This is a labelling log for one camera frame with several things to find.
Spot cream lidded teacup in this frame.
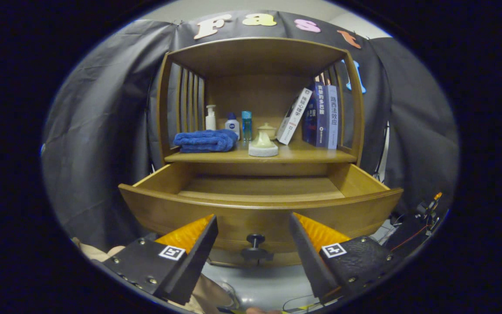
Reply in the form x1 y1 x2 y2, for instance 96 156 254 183
258 123 277 141

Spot white book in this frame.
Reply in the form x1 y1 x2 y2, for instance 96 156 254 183
276 88 313 145

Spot blue folded towel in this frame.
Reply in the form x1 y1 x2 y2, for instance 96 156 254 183
173 129 238 154

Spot dark blue book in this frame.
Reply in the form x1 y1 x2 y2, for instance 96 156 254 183
302 82 326 147

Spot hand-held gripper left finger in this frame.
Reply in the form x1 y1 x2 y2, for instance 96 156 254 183
102 214 219 306

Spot black drawer knob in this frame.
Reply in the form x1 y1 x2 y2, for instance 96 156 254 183
240 234 274 262

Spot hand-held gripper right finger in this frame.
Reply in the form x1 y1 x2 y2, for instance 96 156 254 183
289 212 403 304

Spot wooden drawer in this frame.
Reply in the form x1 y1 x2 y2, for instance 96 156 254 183
118 162 404 254

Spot black backdrop stand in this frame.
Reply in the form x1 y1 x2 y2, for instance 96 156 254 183
375 122 392 183

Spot black backdrop cloth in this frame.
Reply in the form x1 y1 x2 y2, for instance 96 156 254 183
42 11 460 251

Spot person's beige trousers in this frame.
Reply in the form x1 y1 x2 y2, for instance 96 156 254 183
71 237 234 314

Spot clear blue bottle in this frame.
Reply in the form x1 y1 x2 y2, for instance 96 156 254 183
241 110 253 142

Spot pale blue book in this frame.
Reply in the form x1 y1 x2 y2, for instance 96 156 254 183
324 85 339 150

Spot wooden countertop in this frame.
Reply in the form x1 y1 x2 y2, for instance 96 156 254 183
165 140 358 164

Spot pale green handled scrub brush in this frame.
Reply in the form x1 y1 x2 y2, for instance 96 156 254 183
248 131 279 157

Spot white bottle with blue cap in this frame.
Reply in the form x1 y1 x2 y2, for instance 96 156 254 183
225 113 241 140

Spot wooden cabinet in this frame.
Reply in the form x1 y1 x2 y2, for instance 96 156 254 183
156 37 365 267

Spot person's shoe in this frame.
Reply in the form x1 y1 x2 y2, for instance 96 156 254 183
218 281 242 311

